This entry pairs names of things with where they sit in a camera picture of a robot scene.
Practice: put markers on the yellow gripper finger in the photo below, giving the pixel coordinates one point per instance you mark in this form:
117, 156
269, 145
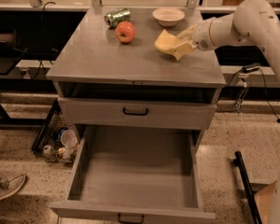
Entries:
179, 48
186, 33

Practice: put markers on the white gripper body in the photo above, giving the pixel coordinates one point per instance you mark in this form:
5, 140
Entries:
202, 36

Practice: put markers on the yellow sponge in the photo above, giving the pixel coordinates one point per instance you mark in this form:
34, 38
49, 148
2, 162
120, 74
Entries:
165, 43

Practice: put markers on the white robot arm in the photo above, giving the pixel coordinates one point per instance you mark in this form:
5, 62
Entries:
253, 22

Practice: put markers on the grey drawer cabinet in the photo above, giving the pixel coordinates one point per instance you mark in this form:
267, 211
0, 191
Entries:
95, 65

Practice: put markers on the closed grey upper drawer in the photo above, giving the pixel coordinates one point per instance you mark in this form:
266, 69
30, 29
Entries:
137, 114

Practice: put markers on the open grey middle drawer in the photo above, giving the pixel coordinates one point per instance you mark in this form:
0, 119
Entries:
134, 175

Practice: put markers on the white bowl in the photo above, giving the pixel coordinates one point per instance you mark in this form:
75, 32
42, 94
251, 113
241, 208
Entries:
168, 17

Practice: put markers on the red apple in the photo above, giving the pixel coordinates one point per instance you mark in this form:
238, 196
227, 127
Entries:
125, 32

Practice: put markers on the green soda can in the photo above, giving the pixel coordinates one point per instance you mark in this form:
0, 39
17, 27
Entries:
114, 17

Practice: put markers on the clear plastic cup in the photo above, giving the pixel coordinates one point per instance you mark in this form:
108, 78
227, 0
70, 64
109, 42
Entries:
69, 141

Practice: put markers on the cardboard box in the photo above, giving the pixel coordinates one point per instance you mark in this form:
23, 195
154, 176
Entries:
264, 200

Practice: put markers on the grey shoe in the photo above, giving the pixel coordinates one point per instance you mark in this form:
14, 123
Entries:
11, 187

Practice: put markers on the black power adapter with cable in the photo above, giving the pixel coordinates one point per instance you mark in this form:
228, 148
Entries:
242, 74

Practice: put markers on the black metal frame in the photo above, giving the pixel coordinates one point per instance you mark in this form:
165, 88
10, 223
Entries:
239, 162

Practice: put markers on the wire basket with trash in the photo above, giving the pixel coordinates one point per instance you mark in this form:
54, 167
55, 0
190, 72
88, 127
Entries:
48, 144

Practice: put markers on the black table leg frame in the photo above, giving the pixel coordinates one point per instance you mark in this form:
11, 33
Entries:
27, 110

